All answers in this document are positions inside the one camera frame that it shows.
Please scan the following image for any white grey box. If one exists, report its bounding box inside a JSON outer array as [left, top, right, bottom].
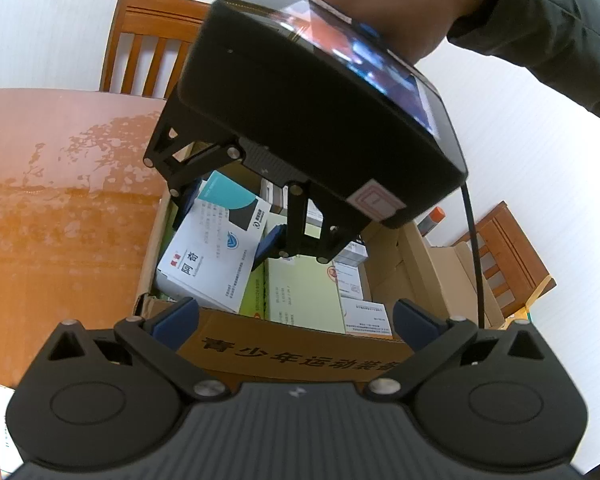
[[335, 240, 368, 267]]

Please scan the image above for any white teal medicine box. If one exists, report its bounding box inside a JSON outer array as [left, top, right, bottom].
[[156, 170, 273, 313]]

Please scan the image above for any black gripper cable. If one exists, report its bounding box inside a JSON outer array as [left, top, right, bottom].
[[460, 182, 486, 331]]

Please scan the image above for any cardboard box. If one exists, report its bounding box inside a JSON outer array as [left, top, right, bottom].
[[132, 142, 508, 398]]

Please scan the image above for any wooden desktop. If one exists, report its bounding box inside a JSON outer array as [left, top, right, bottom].
[[0, 88, 183, 480]]

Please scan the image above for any white box red mark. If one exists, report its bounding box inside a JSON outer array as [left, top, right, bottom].
[[327, 262, 368, 301]]

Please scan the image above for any small white box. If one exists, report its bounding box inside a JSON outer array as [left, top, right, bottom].
[[341, 299, 393, 337]]

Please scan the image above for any orange white tube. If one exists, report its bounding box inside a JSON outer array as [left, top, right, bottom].
[[419, 206, 447, 237]]

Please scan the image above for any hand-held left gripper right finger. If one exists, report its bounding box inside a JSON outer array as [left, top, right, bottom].
[[365, 298, 553, 403]]

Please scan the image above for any person's right forearm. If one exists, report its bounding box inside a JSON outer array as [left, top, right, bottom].
[[447, 0, 600, 128]]

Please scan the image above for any wooden chair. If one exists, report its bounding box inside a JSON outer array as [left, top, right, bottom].
[[450, 201, 556, 331], [99, 0, 213, 98]]

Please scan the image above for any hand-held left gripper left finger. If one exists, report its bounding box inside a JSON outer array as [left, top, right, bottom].
[[47, 297, 231, 403]]

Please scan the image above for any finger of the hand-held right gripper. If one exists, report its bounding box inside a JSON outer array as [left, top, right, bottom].
[[144, 120, 243, 231], [252, 182, 376, 264]]

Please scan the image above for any person's right hand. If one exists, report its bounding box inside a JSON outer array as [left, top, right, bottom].
[[300, 0, 491, 63]]

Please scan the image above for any pale green flat box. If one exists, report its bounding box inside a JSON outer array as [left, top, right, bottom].
[[262, 255, 348, 336]]

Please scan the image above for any white paper sheet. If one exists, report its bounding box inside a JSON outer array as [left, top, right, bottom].
[[0, 385, 23, 463]]

